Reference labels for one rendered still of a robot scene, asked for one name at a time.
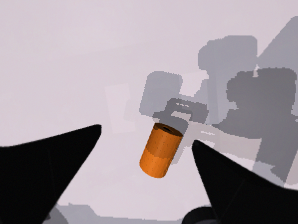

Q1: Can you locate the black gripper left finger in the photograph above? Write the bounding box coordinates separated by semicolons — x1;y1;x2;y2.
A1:
0;124;102;224

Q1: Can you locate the orange knob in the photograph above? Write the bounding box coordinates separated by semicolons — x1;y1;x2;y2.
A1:
139;123;183;178

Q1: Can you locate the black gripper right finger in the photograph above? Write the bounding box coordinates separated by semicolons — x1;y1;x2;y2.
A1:
192;140;298;224

